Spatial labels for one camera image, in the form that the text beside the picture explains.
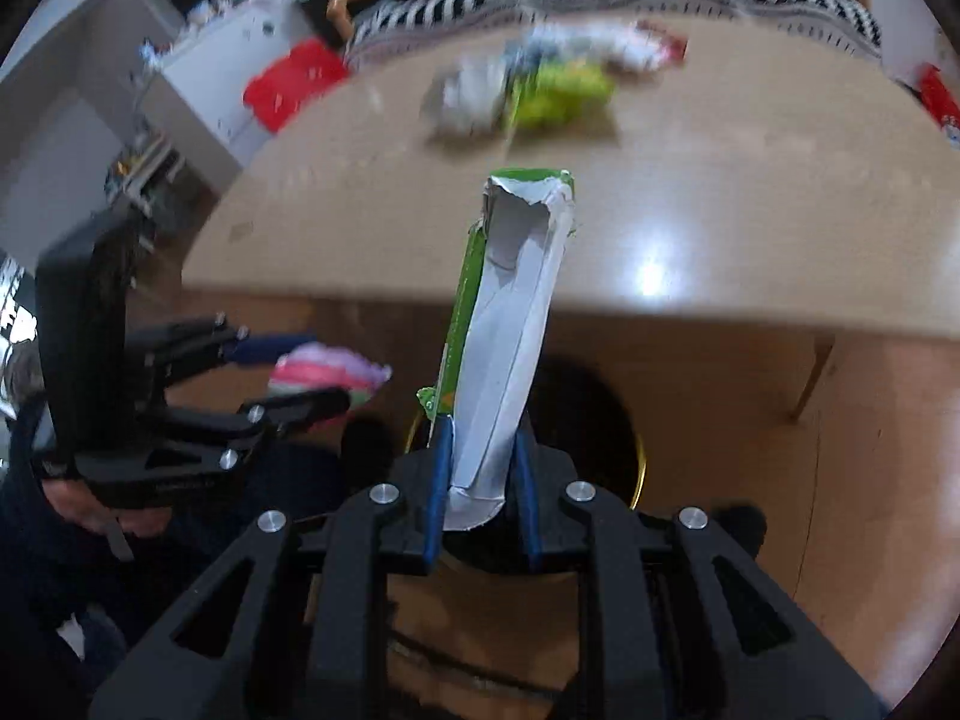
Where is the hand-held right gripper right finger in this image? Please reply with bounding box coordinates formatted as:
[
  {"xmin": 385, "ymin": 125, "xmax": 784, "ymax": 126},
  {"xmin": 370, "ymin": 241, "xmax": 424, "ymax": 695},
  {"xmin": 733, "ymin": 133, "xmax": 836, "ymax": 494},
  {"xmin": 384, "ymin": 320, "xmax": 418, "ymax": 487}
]
[{"xmin": 514, "ymin": 427, "xmax": 882, "ymax": 720}]

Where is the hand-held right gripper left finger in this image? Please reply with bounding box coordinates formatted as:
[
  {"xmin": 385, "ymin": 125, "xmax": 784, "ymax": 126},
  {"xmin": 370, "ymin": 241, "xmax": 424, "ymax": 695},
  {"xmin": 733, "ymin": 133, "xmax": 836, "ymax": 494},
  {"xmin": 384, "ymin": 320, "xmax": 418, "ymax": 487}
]
[{"xmin": 88, "ymin": 416, "xmax": 455, "ymax": 720}]

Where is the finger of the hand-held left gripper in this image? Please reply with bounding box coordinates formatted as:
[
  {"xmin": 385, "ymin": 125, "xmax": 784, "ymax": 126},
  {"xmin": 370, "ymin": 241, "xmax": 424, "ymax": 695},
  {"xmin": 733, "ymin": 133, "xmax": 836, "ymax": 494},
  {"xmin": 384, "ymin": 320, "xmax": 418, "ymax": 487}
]
[
  {"xmin": 160, "ymin": 386, "xmax": 353, "ymax": 470},
  {"xmin": 145, "ymin": 313, "xmax": 317, "ymax": 392}
]

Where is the pink wrapper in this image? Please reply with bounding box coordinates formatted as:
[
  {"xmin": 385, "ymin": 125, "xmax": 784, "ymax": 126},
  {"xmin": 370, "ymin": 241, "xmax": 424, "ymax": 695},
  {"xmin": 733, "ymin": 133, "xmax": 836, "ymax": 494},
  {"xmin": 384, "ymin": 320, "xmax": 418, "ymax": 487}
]
[{"xmin": 268, "ymin": 343, "xmax": 392, "ymax": 411}]

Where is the black trash bin gold rim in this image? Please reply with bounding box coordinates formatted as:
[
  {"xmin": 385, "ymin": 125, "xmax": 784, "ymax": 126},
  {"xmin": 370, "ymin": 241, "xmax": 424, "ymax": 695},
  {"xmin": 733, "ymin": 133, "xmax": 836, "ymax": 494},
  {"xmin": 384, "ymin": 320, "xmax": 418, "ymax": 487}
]
[{"xmin": 401, "ymin": 356, "xmax": 647, "ymax": 578}]

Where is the green and white carton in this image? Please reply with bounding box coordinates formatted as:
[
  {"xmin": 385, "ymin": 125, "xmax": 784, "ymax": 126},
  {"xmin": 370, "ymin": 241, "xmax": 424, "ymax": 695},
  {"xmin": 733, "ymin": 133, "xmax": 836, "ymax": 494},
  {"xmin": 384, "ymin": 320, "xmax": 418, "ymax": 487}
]
[{"xmin": 418, "ymin": 167, "xmax": 578, "ymax": 533}]

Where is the person's left hand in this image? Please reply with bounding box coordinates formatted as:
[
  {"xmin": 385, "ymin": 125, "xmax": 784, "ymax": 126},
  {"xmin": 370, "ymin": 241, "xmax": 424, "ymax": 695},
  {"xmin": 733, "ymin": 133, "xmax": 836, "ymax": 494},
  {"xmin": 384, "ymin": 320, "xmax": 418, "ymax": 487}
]
[{"xmin": 41, "ymin": 476, "xmax": 171, "ymax": 541}]

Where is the red plastic stool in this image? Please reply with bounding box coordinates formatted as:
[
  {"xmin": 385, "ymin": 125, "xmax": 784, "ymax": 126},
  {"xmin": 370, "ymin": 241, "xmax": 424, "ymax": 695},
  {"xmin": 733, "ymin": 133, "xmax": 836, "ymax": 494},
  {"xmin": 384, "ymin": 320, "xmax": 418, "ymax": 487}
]
[{"xmin": 242, "ymin": 40, "xmax": 351, "ymax": 133}]

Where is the white cabinet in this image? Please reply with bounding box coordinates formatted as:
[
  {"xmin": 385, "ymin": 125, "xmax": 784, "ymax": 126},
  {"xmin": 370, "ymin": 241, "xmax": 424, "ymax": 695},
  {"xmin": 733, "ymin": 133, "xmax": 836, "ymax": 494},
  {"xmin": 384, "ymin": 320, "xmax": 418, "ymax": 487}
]
[{"xmin": 139, "ymin": 0, "xmax": 316, "ymax": 170}]

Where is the crumpled white paper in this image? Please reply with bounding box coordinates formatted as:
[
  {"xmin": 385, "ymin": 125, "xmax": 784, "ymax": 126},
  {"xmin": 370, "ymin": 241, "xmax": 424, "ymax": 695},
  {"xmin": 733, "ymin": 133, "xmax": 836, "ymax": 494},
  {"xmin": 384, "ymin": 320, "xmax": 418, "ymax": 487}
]
[{"xmin": 424, "ymin": 58, "xmax": 512, "ymax": 137}]

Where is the wooden sofa armrest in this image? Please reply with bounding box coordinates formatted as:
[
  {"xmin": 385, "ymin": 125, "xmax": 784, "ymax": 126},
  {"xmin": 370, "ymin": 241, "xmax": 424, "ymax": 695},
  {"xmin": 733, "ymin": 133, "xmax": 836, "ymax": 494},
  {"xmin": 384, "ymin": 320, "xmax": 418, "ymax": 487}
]
[{"xmin": 328, "ymin": 0, "xmax": 396, "ymax": 40}]

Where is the green plastic wrapper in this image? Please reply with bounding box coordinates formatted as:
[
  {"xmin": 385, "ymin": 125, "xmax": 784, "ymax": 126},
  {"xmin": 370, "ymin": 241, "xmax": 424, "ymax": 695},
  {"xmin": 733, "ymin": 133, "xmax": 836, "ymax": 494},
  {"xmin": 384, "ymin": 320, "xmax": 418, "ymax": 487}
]
[{"xmin": 504, "ymin": 58, "xmax": 617, "ymax": 130}]

